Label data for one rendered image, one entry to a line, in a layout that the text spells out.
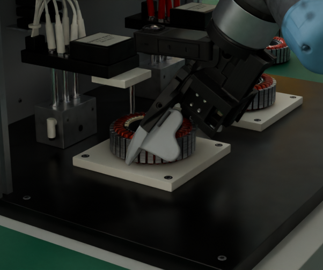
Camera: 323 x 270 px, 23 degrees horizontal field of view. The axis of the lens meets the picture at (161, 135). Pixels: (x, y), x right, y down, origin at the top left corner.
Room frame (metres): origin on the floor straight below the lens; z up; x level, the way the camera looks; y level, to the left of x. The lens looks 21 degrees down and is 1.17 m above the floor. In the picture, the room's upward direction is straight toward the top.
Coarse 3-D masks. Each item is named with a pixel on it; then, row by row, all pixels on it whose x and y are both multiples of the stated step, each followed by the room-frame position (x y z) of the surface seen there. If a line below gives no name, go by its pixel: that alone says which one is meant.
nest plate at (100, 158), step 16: (208, 144) 0.97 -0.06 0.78; (224, 144) 0.97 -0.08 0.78; (80, 160) 0.92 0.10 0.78; (96, 160) 0.91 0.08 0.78; (112, 160) 0.91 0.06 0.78; (192, 160) 0.91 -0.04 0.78; (208, 160) 0.92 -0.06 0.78; (128, 176) 0.88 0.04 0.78; (144, 176) 0.86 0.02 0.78; (160, 176) 0.86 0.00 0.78; (176, 176) 0.86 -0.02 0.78; (192, 176) 0.88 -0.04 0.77
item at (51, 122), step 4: (48, 120) 0.98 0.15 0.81; (52, 120) 0.98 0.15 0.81; (48, 124) 0.98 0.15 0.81; (52, 124) 0.98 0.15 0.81; (48, 128) 0.98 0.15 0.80; (52, 128) 0.98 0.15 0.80; (48, 132) 0.98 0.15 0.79; (52, 132) 0.98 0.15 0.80; (48, 136) 0.98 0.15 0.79; (52, 136) 0.98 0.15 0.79; (52, 140) 0.98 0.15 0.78
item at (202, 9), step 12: (156, 12) 1.26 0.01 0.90; (180, 12) 1.17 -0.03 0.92; (192, 12) 1.16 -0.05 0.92; (204, 12) 1.15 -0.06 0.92; (132, 24) 1.22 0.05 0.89; (144, 24) 1.20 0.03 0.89; (168, 24) 1.18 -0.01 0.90; (180, 24) 1.17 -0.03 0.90; (192, 24) 1.16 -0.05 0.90; (204, 24) 1.15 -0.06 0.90
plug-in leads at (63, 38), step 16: (48, 0) 1.03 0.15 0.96; (64, 0) 1.04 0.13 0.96; (48, 16) 1.01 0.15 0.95; (64, 16) 1.04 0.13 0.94; (80, 16) 1.03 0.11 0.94; (32, 32) 1.02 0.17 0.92; (48, 32) 1.01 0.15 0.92; (64, 32) 1.03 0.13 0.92; (80, 32) 1.03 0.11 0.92; (32, 48) 1.02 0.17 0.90; (48, 48) 1.01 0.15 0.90; (64, 48) 0.99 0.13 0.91
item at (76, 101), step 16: (80, 96) 1.04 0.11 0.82; (48, 112) 0.99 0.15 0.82; (64, 112) 0.98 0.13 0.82; (80, 112) 1.01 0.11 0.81; (96, 112) 1.04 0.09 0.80; (64, 128) 0.98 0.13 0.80; (80, 128) 1.01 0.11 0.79; (96, 128) 1.04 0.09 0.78; (48, 144) 0.99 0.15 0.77; (64, 144) 0.98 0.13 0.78
